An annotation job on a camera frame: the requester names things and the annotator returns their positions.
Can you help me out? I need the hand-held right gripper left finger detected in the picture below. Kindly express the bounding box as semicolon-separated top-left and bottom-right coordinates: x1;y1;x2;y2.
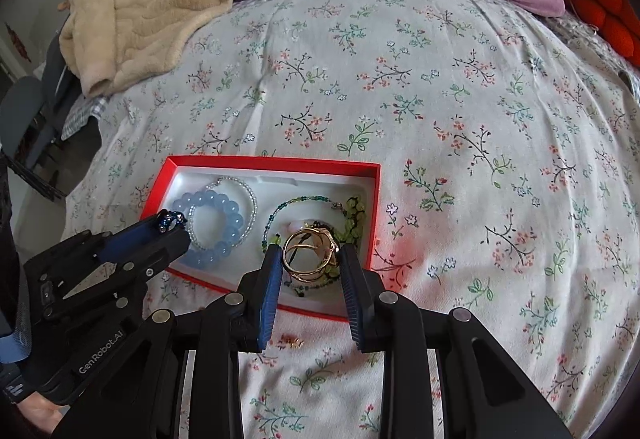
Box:
50;244;282;439

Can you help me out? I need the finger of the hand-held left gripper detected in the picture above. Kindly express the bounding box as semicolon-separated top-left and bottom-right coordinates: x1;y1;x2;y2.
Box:
61;229;194;304
92;215;177;264

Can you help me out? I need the green bead bracelet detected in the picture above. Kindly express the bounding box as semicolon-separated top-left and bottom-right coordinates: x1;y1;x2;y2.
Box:
327;195;369;286

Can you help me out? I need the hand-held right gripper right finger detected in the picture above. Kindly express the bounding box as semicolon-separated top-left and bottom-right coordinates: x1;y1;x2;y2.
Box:
339;244;561;439

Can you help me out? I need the red cardboard box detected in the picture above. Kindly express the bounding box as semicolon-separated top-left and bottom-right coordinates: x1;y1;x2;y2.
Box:
139;156;382;324

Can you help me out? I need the light blue bead bracelet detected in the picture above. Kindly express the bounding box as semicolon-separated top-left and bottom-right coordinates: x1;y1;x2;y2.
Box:
172;190;246;270

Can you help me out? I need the clear small bead bracelet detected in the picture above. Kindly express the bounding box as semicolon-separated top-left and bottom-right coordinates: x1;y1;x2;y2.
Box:
186;176;259;251

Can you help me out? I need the thin beaded bracelet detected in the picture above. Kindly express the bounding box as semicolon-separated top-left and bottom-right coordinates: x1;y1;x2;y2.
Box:
260;196;352;301

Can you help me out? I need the person's left hand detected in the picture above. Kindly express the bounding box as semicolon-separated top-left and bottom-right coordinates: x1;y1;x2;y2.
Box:
0;361;67;439

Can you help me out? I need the gingham checked cloth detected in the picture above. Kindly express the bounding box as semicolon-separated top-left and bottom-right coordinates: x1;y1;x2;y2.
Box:
62;95;109;140

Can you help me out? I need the gold ring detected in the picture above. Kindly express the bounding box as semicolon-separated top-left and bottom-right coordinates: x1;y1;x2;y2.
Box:
282;227;346;281

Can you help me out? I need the grey chair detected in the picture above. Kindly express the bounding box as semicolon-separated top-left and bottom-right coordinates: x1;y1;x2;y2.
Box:
0;39;77;200

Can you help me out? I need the dark blue rhinestone ring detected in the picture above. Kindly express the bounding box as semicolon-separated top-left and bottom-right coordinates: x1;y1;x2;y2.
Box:
156;211;189;234

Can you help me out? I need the beige fleece blanket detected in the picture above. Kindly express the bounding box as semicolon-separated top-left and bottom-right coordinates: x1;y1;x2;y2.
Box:
58;0;279;98

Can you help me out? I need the orange plush toy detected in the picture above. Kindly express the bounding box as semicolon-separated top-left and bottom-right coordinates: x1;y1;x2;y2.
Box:
560;0;640;68

